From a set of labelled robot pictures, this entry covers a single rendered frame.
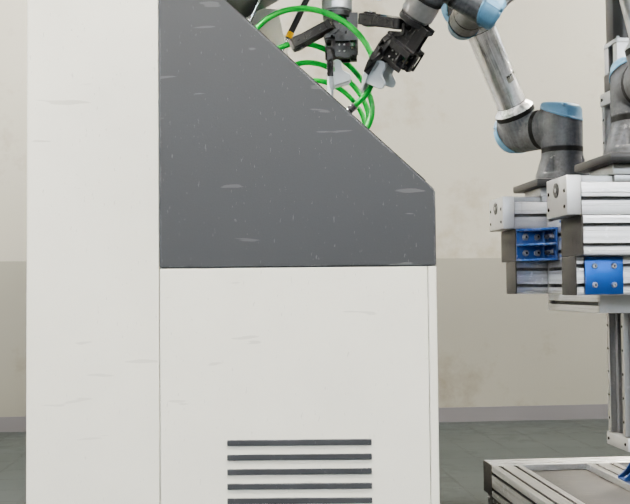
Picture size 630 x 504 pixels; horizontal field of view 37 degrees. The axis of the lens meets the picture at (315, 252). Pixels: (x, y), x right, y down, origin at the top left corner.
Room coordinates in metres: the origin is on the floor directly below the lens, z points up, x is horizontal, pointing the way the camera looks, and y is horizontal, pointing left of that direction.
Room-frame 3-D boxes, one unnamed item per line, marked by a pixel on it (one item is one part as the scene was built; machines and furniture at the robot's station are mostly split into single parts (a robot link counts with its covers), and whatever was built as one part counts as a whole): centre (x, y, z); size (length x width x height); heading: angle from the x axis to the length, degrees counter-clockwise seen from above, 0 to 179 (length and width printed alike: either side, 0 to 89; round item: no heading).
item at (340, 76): (2.29, -0.06, 1.26); 0.06 x 0.03 x 0.09; 90
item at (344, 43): (2.31, -0.07, 1.37); 0.09 x 0.08 x 0.12; 90
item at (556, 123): (2.66, -0.70, 1.20); 0.13 x 0.12 x 0.14; 39
